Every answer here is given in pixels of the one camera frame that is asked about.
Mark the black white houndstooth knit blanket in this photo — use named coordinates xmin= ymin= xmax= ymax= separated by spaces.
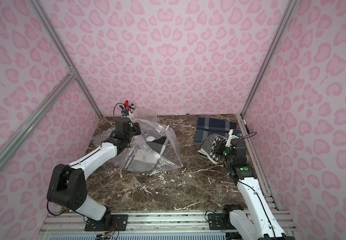
xmin=198 ymin=134 xmax=227 ymax=165

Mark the clear plastic vacuum bag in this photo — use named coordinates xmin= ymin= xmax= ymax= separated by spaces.
xmin=108 ymin=108 xmax=183 ymax=173

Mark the navy plaid blanket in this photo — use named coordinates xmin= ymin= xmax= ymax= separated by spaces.
xmin=195 ymin=118 xmax=237 ymax=143

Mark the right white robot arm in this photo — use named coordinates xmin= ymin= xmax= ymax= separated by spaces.
xmin=216 ymin=136 xmax=295 ymax=240

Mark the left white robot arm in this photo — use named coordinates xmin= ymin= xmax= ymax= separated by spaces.
xmin=47 ymin=118 xmax=141 ymax=225

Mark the red marker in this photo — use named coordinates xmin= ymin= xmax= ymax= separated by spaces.
xmin=125 ymin=100 xmax=130 ymax=111

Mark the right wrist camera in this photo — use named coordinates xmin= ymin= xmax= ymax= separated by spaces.
xmin=225 ymin=129 xmax=242 ymax=148

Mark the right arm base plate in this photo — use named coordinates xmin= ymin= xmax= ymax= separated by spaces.
xmin=205 ymin=211 xmax=236 ymax=231

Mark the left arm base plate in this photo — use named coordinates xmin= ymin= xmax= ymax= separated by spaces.
xmin=84 ymin=213 xmax=129 ymax=232

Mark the aluminium front rail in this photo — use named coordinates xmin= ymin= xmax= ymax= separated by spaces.
xmin=37 ymin=211 xmax=239 ymax=240

